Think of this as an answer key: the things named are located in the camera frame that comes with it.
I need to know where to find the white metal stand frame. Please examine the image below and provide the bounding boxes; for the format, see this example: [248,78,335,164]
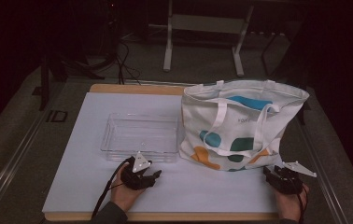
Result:
[162,0,255,78]

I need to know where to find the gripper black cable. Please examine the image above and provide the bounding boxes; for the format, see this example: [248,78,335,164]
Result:
[91,156,133,219]
[295,184,311,224]

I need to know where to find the white tote bag coloured shapes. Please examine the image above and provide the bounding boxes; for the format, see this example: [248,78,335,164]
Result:
[178,79,311,173]

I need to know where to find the floor socket plate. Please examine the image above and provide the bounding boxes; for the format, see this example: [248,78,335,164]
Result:
[46,109,69,123]

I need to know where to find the clear plastic tray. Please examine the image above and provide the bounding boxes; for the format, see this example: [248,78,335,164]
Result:
[100,112,182,163]

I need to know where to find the black floor cables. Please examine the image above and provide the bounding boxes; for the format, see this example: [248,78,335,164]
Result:
[102,38,142,86]

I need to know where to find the white table mat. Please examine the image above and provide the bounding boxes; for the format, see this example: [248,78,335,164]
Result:
[42,91,284,215]

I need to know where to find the black floor stand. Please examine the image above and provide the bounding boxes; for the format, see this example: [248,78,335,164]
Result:
[32,52,106,112]

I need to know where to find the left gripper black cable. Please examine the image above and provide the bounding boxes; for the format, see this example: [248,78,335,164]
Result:
[91,156,133,219]

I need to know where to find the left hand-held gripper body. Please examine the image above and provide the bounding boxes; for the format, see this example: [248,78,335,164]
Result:
[120,151,154,191]

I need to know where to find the person's right hand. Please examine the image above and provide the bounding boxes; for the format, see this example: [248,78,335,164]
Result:
[274,184,310,224]

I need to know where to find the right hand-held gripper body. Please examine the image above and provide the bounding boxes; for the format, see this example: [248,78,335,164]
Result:
[267,161,318,196]

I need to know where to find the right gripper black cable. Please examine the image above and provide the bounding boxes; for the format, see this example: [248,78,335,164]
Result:
[295,184,311,224]

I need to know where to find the metal floor rail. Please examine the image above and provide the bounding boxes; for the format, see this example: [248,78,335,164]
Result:
[0,101,59,220]
[295,117,350,224]

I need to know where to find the person's left hand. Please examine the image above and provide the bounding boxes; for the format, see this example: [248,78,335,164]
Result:
[110,163,148,213]

